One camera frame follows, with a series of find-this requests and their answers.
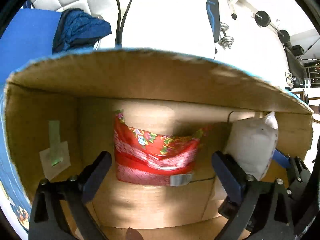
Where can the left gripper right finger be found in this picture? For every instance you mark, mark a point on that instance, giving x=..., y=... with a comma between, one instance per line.
x=231, y=175

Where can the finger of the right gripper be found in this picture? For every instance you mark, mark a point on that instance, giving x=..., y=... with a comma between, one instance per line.
x=280, y=158

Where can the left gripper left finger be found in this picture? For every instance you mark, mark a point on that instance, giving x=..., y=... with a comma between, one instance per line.
x=93, y=175

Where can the white pouch black letters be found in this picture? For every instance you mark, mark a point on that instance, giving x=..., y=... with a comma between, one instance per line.
x=252, y=142

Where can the red floral snack pack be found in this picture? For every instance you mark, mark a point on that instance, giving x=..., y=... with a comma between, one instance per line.
x=146, y=158

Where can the cardboard milk box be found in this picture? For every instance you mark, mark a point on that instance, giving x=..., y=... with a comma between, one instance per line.
x=62, y=111

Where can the dark blue jacket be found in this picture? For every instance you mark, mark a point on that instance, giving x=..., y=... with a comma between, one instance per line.
x=77, y=29

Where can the blue foam mat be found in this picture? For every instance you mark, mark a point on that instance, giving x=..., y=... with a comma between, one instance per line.
x=29, y=36

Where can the blue black weight bench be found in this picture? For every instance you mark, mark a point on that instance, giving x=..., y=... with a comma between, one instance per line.
x=213, y=12

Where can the black barbell weights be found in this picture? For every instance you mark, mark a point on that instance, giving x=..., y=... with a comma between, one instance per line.
x=265, y=18

